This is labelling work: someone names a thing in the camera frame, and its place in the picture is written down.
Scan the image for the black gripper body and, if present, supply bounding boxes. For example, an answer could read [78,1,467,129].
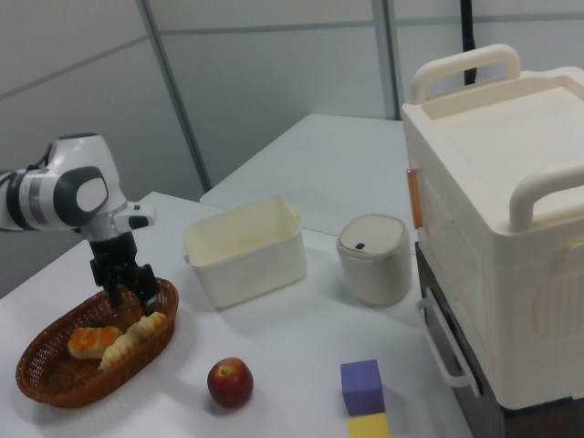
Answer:
[88,232,159,301]

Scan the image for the pale long bread loaf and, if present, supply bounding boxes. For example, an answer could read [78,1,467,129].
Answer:
[99,311,168,371]

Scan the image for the orange glazed bread roll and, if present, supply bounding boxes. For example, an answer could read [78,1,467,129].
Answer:
[67,325,124,360]

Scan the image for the brown wicker basket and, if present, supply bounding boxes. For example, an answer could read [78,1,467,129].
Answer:
[16,276,181,409]

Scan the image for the red apple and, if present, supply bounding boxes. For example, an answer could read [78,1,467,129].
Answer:
[206,357,255,409]

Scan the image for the cream rectangular plastic bin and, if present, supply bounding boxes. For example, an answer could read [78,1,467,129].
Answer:
[182,195,308,312]

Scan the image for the purple foam cube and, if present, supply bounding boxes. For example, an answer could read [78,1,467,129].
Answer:
[339,359,385,417]

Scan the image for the small cream lidded trash can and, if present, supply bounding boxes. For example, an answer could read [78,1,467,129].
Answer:
[336,214,412,307]

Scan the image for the yellow foam cube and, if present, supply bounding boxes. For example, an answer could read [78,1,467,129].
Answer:
[347,412,391,438]

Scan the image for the large cream storage box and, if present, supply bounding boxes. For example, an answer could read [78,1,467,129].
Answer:
[401,43,584,412]

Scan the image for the black cable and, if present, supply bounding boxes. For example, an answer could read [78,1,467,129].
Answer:
[458,0,478,87]

